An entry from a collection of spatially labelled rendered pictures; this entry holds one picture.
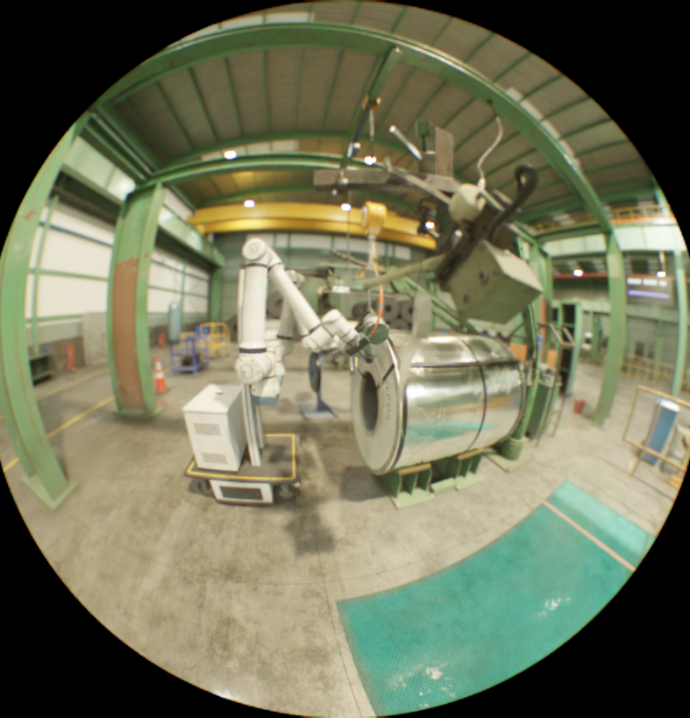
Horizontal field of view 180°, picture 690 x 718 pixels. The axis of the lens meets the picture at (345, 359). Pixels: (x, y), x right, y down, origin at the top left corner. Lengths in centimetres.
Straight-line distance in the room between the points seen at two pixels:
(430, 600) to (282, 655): 84
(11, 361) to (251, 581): 244
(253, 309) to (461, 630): 206
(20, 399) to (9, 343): 45
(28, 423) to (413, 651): 303
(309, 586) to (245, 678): 74
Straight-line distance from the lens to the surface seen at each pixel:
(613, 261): 547
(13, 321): 256
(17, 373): 257
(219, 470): 179
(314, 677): 143
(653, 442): 462
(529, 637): 176
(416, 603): 153
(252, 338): 113
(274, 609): 149
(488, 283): 53
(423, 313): 69
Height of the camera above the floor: 142
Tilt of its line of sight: 10 degrees down
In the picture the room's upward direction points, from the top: 2 degrees clockwise
